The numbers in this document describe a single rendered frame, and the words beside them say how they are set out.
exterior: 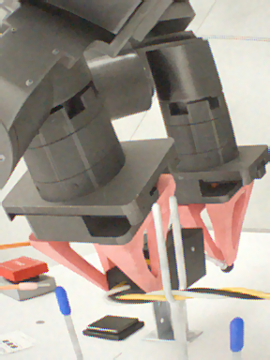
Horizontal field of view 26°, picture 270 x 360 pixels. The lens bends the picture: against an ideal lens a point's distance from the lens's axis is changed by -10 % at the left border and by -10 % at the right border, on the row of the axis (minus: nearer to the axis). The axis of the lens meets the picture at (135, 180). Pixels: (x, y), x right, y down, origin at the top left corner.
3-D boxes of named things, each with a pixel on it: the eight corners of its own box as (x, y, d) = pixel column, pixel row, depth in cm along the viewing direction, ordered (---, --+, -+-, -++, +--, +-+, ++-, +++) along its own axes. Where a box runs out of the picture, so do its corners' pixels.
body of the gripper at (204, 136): (249, 192, 47) (230, 100, 45) (141, 196, 53) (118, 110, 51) (273, 163, 52) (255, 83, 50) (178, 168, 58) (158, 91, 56)
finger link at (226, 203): (237, 280, 50) (221, 178, 48) (169, 280, 54) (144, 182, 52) (264, 245, 56) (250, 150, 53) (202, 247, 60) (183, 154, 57)
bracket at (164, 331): (203, 332, 46) (200, 281, 46) (189, 343, 44) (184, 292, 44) (157, 330, 49) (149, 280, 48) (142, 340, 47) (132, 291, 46)
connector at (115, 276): (178, 277, 45) (175, 252, 44) (145, 300, 41) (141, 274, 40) (143, 276, 46) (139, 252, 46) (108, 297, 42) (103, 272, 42)
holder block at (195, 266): (207, 274, 47) (202, 226, 46) (171, 300, 43) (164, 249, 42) (161, 274, 49) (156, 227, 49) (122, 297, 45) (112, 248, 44)
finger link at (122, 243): (167, 324, 38) (114, 217, 34) (80, 315, 42) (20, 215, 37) (205, 259, 43) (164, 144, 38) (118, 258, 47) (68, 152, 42)
